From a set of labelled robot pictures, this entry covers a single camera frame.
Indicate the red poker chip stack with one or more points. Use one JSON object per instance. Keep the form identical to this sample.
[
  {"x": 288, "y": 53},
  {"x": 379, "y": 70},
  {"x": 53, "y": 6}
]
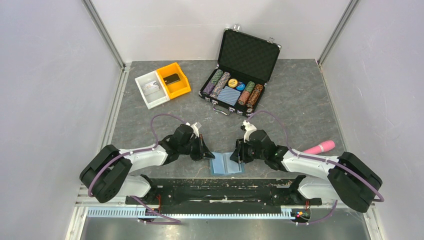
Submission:
[{"x": 244, "y": 97}]

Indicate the black poker chip case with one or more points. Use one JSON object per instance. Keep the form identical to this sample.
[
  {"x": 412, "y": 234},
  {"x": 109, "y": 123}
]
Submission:
[{"x": 247, "y": 58}]

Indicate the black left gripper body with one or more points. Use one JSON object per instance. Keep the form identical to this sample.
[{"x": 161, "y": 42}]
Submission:
[{"x": 195, "y": 151}]

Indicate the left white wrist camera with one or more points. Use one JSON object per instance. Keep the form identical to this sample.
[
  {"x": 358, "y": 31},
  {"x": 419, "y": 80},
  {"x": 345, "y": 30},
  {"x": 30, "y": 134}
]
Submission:
[{"x": 195, "y": 127}]

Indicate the blue playing card deck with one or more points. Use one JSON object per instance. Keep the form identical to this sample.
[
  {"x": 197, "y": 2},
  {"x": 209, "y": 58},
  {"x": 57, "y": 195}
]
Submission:
[{"x": 229, "y": 95}]

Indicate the green poker chip stack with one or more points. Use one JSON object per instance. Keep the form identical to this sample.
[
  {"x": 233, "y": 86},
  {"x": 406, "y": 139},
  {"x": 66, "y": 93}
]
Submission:
[{"x": 216, "y": 77}]

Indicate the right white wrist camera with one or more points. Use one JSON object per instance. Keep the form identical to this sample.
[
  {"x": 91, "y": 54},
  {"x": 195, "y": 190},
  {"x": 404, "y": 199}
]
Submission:
[{"x": 248, "y": 129}]

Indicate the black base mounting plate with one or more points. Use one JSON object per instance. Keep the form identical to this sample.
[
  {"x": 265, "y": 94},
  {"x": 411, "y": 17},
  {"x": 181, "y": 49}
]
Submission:
[{"x": 226, "y": 195}]

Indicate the pink cylindrical tube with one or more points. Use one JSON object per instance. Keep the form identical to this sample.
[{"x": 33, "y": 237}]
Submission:
[{"x": 322, "y": 147}]

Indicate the blue round chip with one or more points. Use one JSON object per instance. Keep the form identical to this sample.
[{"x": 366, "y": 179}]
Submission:
[{"x": 240, "y": 86}]

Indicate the brown orange chip stack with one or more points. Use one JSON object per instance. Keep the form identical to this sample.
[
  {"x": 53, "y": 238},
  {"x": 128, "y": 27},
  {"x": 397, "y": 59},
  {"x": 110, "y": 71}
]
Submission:
[{"x": 256, "y": 92}]

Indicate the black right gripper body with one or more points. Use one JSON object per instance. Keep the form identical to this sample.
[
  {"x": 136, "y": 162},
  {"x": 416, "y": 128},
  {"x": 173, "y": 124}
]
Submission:
[{"x": 246, "y": 151}]

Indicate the yellow plastic bin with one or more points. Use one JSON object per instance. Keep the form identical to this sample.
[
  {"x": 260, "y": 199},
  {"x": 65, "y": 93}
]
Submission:
[{"x": 177, "y": 89}]

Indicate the white plastic bin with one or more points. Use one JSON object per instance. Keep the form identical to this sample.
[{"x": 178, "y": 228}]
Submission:
[{"x": 155, "y": 99}]

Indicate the green red chip stack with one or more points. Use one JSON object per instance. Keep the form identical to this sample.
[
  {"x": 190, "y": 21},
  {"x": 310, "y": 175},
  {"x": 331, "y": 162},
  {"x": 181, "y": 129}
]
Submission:
[{"x": 249, "y": 86}]

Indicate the pink grey chip stack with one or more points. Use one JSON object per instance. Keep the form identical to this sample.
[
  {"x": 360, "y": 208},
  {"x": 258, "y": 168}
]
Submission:
[{"x": 220, "y": 85}]

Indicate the black card in yellow bin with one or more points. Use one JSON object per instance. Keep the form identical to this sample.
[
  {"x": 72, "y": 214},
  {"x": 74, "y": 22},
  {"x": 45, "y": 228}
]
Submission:
[{"x": 171, "y": 79}]

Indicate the purple poker chip stack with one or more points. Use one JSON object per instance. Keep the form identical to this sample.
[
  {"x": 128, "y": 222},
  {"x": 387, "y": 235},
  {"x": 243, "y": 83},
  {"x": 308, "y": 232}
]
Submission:
[{"x": 209, "y": 88}]

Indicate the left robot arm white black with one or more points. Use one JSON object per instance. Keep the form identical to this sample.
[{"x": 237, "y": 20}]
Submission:
[{"x": 112, "y": 171}]

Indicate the blue card holder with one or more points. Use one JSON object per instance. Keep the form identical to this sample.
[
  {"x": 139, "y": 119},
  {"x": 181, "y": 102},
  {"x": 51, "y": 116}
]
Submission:
[{"x": 221, "y": 165}]

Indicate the silver card in white bin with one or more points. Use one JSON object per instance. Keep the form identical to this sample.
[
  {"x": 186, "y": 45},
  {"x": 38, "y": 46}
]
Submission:
[{"x": 150, "y": 88}]

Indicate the yellow dealer button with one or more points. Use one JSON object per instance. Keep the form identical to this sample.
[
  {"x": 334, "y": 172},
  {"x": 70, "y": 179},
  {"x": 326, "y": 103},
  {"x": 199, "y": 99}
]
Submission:
[{"x": 233, "y": 83}]

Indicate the white slotted cable duct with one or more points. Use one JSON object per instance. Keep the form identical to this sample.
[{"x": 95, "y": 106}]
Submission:
[{"x": 141, "y": 213}]

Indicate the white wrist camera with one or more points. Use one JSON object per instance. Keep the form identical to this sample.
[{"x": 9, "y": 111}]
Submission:
[
  {"x": 195, "y": 127},
  {"x": 248, "y": 129}
]

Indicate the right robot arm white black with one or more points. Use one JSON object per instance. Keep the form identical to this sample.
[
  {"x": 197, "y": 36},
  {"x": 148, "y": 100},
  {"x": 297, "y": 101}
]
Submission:
[{"x": 344, "y": 178}]

